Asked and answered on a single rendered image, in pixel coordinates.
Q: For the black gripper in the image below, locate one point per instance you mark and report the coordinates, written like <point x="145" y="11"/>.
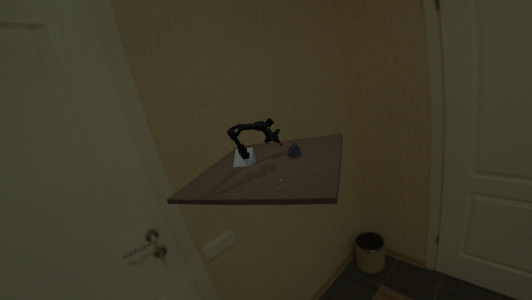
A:
<point x="275" y="135"/>

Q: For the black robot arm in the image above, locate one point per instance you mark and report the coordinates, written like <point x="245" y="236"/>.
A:
<point x="257" y="126"/>

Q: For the dark grey panel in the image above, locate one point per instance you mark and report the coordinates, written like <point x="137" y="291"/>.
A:
<point x="293" y="151"/>

